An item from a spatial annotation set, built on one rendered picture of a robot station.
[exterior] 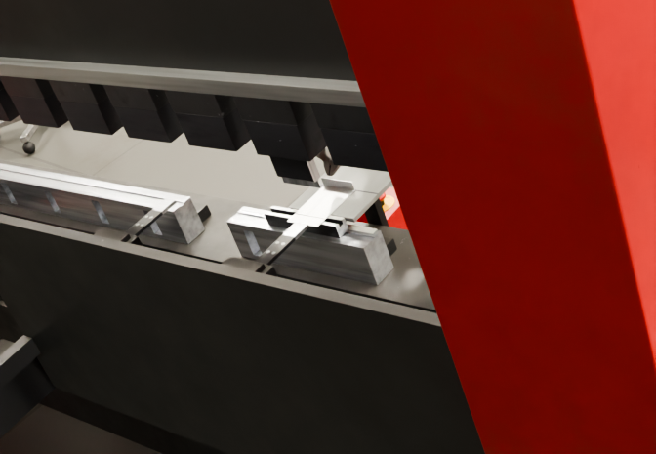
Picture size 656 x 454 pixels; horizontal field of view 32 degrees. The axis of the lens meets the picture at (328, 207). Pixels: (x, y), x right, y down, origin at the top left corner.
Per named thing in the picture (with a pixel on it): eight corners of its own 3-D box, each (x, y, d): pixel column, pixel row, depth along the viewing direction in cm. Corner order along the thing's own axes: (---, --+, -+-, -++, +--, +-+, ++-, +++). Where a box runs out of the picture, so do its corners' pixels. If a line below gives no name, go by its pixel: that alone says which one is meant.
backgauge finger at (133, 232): (190, 209, 257) (183, 190, 254) (109, 281, 242) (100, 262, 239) (156, 202, 264) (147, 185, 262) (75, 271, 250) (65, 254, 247)
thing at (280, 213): (348, 229, 232) (344, 217, 230) (340, 238, 230) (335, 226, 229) (277, 217, 245) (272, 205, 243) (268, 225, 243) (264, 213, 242)
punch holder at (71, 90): (139, 114, 260) (109, 51, 252) (112, 135, 256) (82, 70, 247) (98, 110, 270) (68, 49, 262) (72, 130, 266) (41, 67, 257)
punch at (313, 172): (323, 185, 227) (308, 144, 222) (317, 190, 226) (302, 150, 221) (287, 180, 234) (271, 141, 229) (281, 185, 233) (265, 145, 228)
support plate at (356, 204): (427, 149, 244) (425, 145, 244) (354, 222, 229) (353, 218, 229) (361, 143, 256) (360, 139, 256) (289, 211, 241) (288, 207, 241)
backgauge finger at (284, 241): (326, 234, 230) (318, 214, 227) (244, 316, 215) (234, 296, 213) (283, 227, 238) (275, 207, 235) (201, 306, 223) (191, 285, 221)
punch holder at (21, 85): (85, 108, 274) (56, 48, 265) (60, 128, 269) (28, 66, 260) (48, 104, 283) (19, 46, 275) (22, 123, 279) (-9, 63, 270)
